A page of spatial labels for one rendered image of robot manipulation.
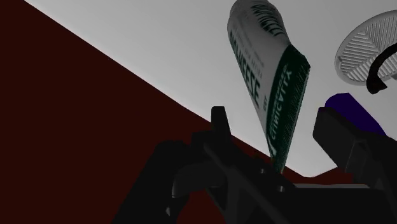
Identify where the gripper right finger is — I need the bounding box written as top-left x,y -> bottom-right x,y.
312,106 -> 397,191

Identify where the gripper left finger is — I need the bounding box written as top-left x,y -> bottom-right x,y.
111,106 -> 246,224

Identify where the dark blue rounded object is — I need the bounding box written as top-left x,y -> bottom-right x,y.
324,92 -> 387,137

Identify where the black curved piece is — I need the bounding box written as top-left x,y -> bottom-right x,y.
366,43 -> 397,95

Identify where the white round slotted disc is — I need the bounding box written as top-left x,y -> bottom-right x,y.
334,10 -> 397,87

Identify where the white and green tube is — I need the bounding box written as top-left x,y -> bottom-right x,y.
226,0 -> 311,174

